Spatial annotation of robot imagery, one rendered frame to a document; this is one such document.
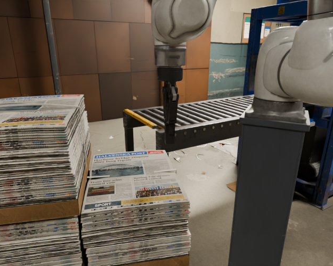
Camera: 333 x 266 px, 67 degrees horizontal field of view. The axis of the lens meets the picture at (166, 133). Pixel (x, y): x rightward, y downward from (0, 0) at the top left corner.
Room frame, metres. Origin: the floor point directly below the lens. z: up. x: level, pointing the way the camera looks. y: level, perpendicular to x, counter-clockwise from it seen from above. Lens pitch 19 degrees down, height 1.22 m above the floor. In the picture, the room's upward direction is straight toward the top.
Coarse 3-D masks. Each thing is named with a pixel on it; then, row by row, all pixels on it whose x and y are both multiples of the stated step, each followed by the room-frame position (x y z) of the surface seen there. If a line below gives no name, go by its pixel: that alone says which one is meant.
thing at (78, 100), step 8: (40, 96) 0.84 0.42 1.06; (48, 96) 0.83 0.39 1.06; (56, 96) 0.83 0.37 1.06; (64, 96) 0.83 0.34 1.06; (72, 96) 0.83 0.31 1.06; (80, 96) 0.83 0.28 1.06; (0, 104) 0.71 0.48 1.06; (64, 104) 0.72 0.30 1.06; (72, 104) 0.72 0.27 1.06; (80, 104) 0.77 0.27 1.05; (80, 120) 0.74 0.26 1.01; (88, 128) 0.85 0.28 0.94; (88, 136) 0.82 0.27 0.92; (88, 144) 0.81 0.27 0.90; (88, 152) 0.81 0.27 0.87
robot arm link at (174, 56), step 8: (160, 48) 0.72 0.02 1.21; (168, 48) 0.71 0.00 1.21; (176, 48) 0.71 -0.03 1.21; (184, 48) 0.73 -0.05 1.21; (160, 56) 0.72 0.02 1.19; (168, 56) 0.71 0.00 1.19; (176, 56) 0.71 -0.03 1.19; (184, 56) 0.74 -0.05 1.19; (160, 64) 0.72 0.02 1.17; (168, 64) 0.71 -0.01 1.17; (176, 64) 0.71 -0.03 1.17; (184, 64) 0.74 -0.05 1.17
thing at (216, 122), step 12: (312, 108) 1.87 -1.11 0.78; (216, 120) 1.45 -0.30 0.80; (228, 120) 1.46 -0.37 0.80; (156, 132) 1.25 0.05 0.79; (180, 132) 1.28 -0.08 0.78; (192, 132) 1.32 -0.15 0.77; (204, 132) 1.36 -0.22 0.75; (216, 132) 1.41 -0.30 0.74; (228, 132) 1.46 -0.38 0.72; (240, 132) 1.51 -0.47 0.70; (156, 144) 1.25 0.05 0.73; (168, 144) 1.25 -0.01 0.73; (180, 144) 1.29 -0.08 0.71; (192, 144) 1.33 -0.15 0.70
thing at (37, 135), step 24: (0, 120) 0.54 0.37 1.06; (24, 120) 0.54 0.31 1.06; (48, 120) 0.54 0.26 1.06; (72, 120) 0.60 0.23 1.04; (0, 144) 0.48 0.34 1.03; (24, 144) 0.49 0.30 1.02; (48, 144) 0.50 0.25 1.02; (72, 144) 0.56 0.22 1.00; (0, 168) 0.47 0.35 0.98; (24, 168) 0.48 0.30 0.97; (48, 168) 0.49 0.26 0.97; (72, 168) 0.51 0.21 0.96; (0, 192) 0.47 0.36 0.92; (24, 192) 0.48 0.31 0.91; (48, 192) 0.49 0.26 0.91; (72, 192) 0.50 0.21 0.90
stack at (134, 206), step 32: (96, 160) 0.83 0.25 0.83; (128, 160) 0.83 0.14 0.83; (160, 160) 0.83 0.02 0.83; (96, 192) 0.62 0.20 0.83; (128, 192) 0.62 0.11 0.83; (160, 192) 0.62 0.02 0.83; (32, 224) 0.50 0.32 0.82; (64, 224) 0.51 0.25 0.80; (96, 224) 0.53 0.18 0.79; (128, 224) 0.55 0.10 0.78; (160, 224) 0.56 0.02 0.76; (0, 256) 0.48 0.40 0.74; (32, 256) 0.49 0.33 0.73; (64, 256) 0.51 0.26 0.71; (96, 256) 0.53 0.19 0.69; (128, 256) 0.54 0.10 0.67; (160, 256) 0.56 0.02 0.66
